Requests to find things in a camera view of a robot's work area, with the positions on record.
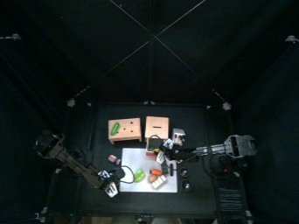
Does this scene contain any white rectangular mat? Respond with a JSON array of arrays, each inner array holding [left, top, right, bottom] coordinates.
[[118, 147, 179, 193]]

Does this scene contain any pink toy sushi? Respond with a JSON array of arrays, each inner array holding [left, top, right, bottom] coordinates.
[[107, 154, 123, 166]]

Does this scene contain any black cable loop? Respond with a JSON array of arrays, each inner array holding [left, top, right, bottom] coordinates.
[[118, 164, 138, 185]]

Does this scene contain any green toy pepper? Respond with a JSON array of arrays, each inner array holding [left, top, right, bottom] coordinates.
[[132, 169, 147, 183]]

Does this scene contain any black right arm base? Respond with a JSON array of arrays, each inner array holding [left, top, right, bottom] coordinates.
[[210, 153, 242, 179]]

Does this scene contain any green toy bean pod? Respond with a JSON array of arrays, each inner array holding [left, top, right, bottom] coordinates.
[[110, 122, 122, 136]]

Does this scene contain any white rice toy sushi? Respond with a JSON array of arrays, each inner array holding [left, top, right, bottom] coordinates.
[[150, 175, 170, 190]]

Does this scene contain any white printed table label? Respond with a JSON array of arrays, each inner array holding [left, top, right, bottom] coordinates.
[[218, 186, 243, 217]]

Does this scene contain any red green toy food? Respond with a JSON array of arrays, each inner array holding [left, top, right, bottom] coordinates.
[[144, 145, 158, 157]]

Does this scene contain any small grey white box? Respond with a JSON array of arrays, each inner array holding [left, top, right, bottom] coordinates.
[[172, 128, 187, 146]]

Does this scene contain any wooden drawer box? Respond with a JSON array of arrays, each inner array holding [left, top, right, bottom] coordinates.
[[144, 115, 171, 143]]

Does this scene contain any wooden shape sorter box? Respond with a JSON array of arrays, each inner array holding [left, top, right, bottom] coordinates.
[[107, 117, 143, 145]]

